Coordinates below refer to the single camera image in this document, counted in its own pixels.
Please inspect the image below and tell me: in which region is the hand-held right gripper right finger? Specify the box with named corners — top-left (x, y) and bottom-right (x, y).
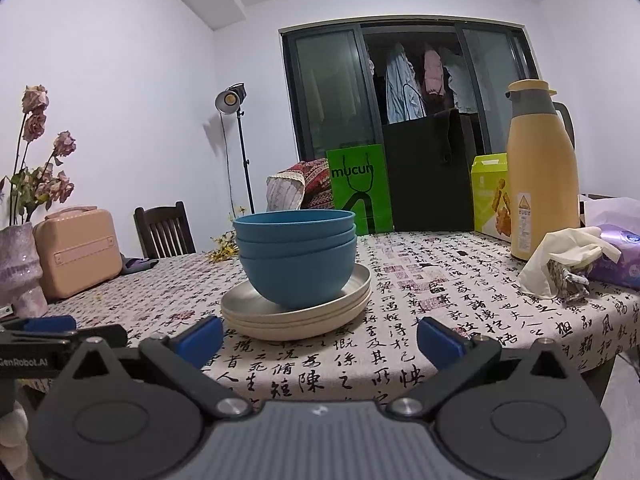
top-left (389, 317), bottom-right (576, 420)

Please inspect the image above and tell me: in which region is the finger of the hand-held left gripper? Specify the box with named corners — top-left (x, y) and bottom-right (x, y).
top-left (0, 315), bottom-right (77, 335)
top-left (62, 324), bottom-right (128, 358)

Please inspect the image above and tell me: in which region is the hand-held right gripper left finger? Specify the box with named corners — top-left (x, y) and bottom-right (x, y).
top-left (67, 316), bottom-right (253, 420)

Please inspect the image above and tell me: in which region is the blue bowl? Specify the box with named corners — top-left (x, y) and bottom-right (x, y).
top-left (236, 232), bottom-right (358, 262)
top-left (232, 210), bottom-right (357, 246)
top-left (239, 250), bottom-right (357, 310)

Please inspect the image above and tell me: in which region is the pale pink ceramic vase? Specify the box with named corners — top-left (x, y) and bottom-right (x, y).
top-left (0, 222), bottom-right (48, 318)

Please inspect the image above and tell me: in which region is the pink hard-shell case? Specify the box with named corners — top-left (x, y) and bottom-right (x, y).
top-left (32, 205), bottom-right (123, 301)

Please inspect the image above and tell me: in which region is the grey and purple cloth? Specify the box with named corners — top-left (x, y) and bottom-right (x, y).
top-left (120, 256), bottom-right (160, 277)

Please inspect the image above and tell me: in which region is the yellow flower branch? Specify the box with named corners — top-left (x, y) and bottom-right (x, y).
top-left (207, 205), bottom-right (251, 263)

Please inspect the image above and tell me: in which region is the dark wooden chair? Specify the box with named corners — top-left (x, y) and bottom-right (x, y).
top-left (133, 201), bottom-right (197, 260)

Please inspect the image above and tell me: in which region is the crumpled foil wrapper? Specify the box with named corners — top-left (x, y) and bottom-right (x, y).
top-left (547, 260), bottom-right (591, 303)

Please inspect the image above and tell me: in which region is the green paper bag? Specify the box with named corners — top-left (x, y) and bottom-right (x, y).
top-left (326, 144), bottom-right (393, 235)

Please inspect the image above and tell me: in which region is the lime green snack box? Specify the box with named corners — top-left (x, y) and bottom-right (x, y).
top-left (470, 154), bottom-right (516, 238)

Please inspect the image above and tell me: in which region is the black paper bag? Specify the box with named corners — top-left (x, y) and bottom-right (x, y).
top-left (382, 108), bottom-right (476, 233)

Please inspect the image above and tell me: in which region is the yellow thermos jug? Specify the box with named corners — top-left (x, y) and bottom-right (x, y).
top-left (504, 79), bottom-right (581, 261)

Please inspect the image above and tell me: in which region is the red patterned quilted blanket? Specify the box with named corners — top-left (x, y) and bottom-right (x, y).
top-left (266, 158), bottom-right (333, 212)

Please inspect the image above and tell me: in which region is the purple tissue pack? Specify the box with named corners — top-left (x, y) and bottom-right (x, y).
top-left (590, 227), bottom-right (640, 288)

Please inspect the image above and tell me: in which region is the bunch of dried roses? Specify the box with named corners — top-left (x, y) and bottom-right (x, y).
top-left (0, 85), bottom-right (77, 226)

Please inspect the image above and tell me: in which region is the white plastic bag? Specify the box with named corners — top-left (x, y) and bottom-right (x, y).
top-left (580, 196), bottom-right (640, 233)

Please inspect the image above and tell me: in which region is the studio light on stand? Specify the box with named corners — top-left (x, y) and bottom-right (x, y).
top-left (215, 83), bottom-right (256, 216)

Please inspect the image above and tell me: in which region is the white hanging garment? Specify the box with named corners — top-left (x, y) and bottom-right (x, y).
top-left (442, 52), bottom-right (481, 113)

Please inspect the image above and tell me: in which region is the light blue hanging shirt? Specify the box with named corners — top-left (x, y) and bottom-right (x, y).
top-left (385, 42), bottom-right (428, 123)

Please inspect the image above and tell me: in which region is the pink hanging garment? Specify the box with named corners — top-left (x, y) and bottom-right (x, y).
top-left (422, 50), bottom-right (446, 98)

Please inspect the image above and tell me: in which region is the black sliding glass door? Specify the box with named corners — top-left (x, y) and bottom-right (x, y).
top-left (279, 22), bottom-right (541, 166)

